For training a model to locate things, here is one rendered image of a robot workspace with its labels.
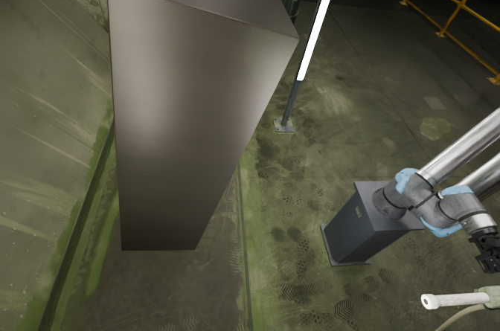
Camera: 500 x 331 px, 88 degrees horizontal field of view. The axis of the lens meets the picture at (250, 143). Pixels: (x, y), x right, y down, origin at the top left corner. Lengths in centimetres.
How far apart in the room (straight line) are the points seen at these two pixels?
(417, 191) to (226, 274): 123
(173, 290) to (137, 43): 157
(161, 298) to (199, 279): 24
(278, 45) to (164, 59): 23
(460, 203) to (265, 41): 91
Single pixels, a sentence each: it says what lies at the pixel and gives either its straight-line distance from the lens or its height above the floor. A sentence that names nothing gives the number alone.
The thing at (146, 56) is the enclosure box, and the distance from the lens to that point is 57.
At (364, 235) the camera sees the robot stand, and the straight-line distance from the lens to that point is 172.
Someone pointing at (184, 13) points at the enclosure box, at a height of 167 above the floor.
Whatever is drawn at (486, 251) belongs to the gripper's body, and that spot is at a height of 111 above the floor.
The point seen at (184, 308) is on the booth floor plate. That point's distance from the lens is 185.
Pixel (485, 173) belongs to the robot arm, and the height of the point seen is 111.
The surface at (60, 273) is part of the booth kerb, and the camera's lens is 198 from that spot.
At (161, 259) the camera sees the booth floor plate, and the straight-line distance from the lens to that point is 194.
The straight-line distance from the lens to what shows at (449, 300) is 92.
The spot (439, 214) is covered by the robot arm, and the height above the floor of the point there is 105.
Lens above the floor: 187
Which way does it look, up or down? 48 degrees down
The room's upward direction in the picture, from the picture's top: 11 degrees clockwise
